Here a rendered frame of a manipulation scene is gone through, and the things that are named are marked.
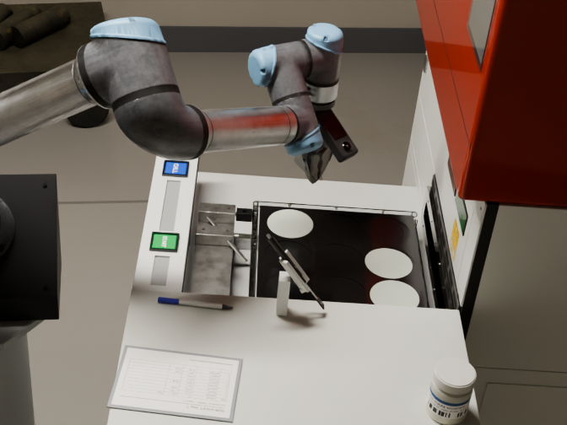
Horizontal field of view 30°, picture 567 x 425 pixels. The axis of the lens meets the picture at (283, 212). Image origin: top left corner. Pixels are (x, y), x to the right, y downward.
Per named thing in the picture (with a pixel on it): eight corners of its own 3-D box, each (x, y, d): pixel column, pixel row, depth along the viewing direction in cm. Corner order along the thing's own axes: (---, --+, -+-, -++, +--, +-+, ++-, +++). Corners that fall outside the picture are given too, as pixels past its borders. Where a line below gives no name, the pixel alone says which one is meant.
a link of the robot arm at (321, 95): (346, 79, 216) (319, 92, 211) (343, 99, 218) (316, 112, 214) (320, 65, 220) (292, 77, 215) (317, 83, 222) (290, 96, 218)
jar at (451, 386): (463, 396, 184) (473, 357, 179) (468, 427, 179) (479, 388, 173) (423, 394, 184) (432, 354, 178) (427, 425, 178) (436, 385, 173)
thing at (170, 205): (199, 185, 253) (201, 137, 245) (180, 346, 209) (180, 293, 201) (159, 183, 253) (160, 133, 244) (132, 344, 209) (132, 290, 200)
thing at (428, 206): (427, 218, 245) (434, 185, 240) (450, 352, 210) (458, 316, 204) (419, 217, 245) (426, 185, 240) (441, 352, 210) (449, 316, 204)
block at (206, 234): (234, 236, 229) (234, 225, 227) (233, 246, 226) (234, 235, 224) (197, 234, 228) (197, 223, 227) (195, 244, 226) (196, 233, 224)
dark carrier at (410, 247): (413, 217, 237) (413, 215, 237) (429, 321, 210) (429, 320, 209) (259, 207, 236) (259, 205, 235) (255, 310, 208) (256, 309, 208)
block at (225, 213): (234, 214, 235) (235, 203, 233) (234, 223, 232) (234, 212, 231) (199, 212, 235) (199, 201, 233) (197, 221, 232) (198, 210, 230)
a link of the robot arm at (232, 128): (164, 158, 167) (341, 140, 206) (145, 92, 168) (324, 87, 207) (118, 180, 174) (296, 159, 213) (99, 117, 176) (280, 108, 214)
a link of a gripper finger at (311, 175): (298, 173, 233) (301, 137, 227) (317, 185, 229) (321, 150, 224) (288, 178, 231) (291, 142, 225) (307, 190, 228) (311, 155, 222)
